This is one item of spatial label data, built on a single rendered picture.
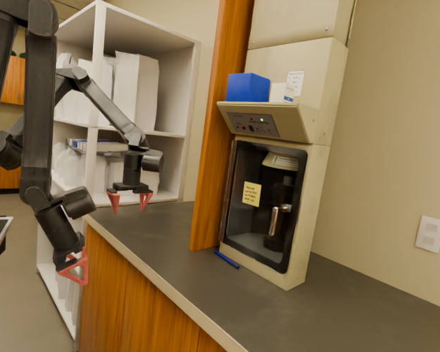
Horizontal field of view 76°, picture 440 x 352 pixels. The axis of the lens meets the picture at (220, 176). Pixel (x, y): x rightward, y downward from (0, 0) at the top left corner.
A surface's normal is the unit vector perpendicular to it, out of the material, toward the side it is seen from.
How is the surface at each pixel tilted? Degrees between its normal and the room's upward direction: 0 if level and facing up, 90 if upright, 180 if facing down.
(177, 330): 90
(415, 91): 90
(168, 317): 90
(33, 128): 90
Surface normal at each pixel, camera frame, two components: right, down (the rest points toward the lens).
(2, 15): 0.50, 0.20
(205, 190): 0.68, 0.20
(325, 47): -0.73, 0.00
